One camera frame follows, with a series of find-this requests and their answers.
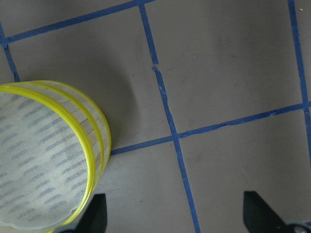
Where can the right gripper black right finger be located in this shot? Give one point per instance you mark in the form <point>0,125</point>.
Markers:
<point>259,217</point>

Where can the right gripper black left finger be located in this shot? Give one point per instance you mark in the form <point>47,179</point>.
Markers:
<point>94,219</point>

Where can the yellow steamer layer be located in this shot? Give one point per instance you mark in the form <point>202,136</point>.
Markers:
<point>90,109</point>
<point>47,165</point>

